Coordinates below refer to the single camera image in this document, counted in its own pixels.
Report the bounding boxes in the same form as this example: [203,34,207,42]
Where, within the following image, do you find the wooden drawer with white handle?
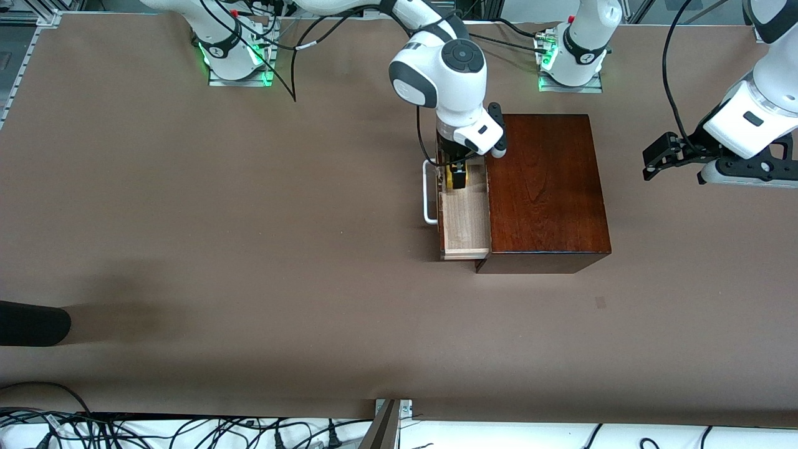
[423,156,493,261]

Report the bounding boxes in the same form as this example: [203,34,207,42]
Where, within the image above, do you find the black cable tangle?
[0,382,375,449]

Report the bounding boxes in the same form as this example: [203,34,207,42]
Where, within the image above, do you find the grey metal beam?
[357,400,401,449]

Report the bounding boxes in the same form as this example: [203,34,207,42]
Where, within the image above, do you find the brown table cover sheet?
[0,12,798,428]

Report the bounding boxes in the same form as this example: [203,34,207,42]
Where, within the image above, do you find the dark wooden cabinet box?
[475,113,612,274]

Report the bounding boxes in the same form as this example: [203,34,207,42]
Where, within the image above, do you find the black rounded object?
[0,301,72,347]

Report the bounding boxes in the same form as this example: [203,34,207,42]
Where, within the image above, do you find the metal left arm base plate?
[538,74,603,94]

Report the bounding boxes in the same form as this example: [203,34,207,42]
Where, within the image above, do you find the thin black table cable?
[464,24,552,54]

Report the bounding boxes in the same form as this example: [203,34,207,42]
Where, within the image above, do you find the white lower board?
[0,415,798,449]

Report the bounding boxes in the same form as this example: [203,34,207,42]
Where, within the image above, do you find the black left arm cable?
[662,0,699,150]

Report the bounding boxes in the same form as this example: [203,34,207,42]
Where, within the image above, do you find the silver corner bracket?
[374,399,413,420]

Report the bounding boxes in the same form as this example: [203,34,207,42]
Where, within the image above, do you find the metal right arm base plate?
[208,19,276,87]

